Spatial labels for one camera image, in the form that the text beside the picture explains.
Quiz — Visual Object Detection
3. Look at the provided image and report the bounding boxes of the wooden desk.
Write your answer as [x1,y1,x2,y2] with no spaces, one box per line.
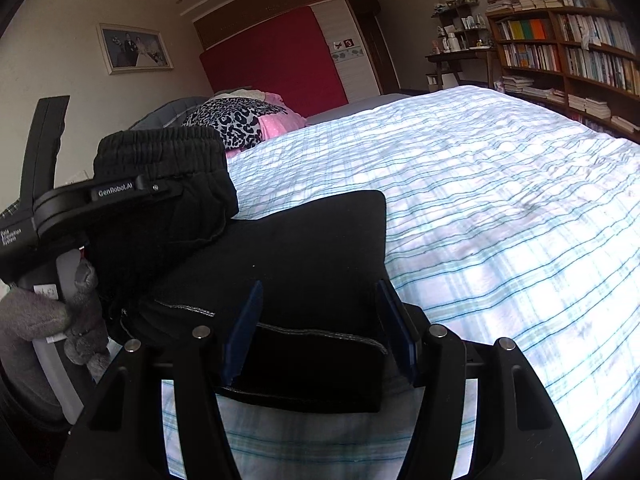
[425,45,501,92]

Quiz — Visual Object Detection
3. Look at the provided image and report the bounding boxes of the leopard print blanket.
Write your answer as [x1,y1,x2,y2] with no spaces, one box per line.
[181,99,288,152]

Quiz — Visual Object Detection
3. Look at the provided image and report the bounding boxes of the framed wall photo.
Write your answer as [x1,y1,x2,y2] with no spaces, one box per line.
[96,22,175,76]

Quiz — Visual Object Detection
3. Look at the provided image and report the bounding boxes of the person's left hand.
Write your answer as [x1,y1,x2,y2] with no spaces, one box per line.
[0,260,112,381]

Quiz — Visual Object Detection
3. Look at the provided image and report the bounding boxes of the desk shelf with small items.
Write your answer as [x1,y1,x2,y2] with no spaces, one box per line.
[432,0,493,53]

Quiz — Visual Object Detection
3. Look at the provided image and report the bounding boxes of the black pants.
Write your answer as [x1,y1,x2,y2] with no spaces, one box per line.
[92,127,391,413]

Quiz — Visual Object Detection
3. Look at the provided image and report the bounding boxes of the bed with plaid sheet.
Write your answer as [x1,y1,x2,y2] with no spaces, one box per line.
[160,85,640,480]

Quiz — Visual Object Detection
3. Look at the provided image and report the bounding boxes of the wooden bookshelf with books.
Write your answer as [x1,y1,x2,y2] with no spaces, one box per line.
[485,2,640,143]

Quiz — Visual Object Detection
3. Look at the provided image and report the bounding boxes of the stack of books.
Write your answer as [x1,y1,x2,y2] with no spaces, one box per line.
[567,94,612,121]
[501,75,566,106]

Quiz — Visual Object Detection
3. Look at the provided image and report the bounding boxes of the pink dotted blanket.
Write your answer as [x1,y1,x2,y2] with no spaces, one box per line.
[250,91,307,142]

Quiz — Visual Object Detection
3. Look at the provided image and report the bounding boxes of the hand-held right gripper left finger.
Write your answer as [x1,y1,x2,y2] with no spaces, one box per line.
[52,280,266,480]

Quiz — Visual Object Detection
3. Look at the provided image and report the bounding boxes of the brown door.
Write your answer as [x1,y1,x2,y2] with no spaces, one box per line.
[347,0,401,98]

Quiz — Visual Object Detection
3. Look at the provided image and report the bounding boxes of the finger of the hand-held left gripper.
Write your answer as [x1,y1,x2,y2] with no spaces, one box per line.
[19,95,71,202]
[90,176,186,207]

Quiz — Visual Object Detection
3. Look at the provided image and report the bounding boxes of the wooden and white wardrobe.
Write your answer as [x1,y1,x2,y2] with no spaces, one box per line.
[192,0,386,106]

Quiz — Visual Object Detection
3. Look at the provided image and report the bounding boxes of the grey padded headboard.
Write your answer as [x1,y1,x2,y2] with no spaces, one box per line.
[127,97,213,133]

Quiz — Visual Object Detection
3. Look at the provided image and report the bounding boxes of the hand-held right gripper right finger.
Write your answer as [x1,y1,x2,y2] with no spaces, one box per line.
[375,279,583,480]

